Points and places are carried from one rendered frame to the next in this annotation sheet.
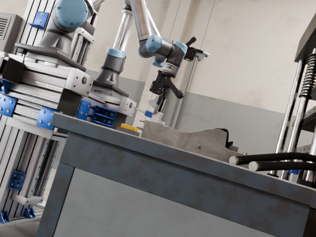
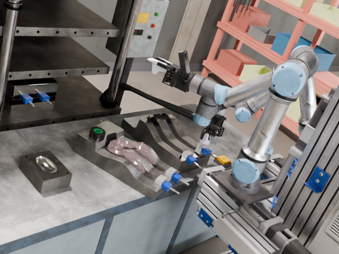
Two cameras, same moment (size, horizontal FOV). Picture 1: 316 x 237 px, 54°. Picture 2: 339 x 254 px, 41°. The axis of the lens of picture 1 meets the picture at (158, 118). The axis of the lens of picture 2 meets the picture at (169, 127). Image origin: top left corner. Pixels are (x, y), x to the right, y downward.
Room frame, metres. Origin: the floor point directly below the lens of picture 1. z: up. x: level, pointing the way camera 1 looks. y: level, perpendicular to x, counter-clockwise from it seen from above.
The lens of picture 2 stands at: (3.66, 0.66, 2.09)
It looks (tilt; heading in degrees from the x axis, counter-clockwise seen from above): 26 degrees down; 202
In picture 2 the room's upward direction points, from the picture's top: 20 degrees clockwise
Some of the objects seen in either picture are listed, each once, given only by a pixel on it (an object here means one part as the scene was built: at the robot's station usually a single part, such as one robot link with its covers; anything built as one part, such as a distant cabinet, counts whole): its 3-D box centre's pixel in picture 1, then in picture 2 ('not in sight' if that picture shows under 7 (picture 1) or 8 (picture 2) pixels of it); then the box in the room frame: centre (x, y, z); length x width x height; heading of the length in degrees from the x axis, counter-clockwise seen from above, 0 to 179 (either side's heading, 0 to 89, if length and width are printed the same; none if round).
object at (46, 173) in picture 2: not in sight; (45, 171); (2.28, -0.40, 0.84); 0.20 x 0.15 x 0.07; 75
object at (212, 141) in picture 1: (198, 140); (166, 136); (1.50, -0.22, 0.87); 0.50 x 0.26 x 0.14; 75
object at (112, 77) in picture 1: (107, 77); (246, 175); (1.82, 0.35, 1.09); 0.15 x 0.15 x 0.10
